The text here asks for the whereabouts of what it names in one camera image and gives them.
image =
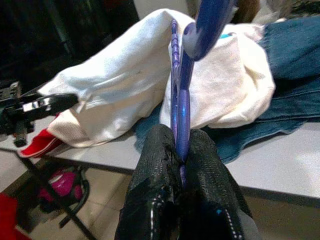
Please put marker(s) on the red jersey white trim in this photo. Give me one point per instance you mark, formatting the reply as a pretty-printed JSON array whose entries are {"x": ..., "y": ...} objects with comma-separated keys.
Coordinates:
[{"x": 37, "y": 145}]

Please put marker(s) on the grey table black legs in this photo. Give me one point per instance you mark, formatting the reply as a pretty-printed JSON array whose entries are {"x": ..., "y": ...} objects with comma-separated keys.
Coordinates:
[{"x": 275, "y": 162}]

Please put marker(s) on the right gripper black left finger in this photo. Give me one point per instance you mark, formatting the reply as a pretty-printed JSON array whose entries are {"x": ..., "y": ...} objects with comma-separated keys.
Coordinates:
[{"x": 150, "y": 162}]

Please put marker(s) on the blue denim garment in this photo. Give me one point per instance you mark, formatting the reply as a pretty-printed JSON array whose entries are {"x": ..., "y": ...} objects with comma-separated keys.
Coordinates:
[{"x": 295, "y": 50}]

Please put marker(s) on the red item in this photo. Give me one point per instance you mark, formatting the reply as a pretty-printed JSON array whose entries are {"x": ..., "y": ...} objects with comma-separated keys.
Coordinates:
[{"x": 7, "y": 217}]

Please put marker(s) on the pink and black bag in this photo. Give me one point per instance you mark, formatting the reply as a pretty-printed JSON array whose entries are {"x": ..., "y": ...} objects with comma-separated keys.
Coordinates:
[{"x": 62, "y": 182}]

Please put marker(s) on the white t-shirt colourful print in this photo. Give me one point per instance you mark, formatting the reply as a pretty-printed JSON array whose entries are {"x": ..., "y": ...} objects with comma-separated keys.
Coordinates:
[{"x": 120, "y": 87}]

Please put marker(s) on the purple plastic hanger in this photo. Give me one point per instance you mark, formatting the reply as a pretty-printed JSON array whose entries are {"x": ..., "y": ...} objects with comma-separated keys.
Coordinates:
[{"x": 183, "y": 112}]

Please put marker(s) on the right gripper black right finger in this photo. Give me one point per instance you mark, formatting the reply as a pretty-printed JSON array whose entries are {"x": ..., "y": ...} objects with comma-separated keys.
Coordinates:
[{"x": 212, "y": 180}]

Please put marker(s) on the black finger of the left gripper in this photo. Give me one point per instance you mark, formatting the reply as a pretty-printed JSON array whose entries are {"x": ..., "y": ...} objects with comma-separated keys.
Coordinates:
[{"x": 62, "y": 102}]

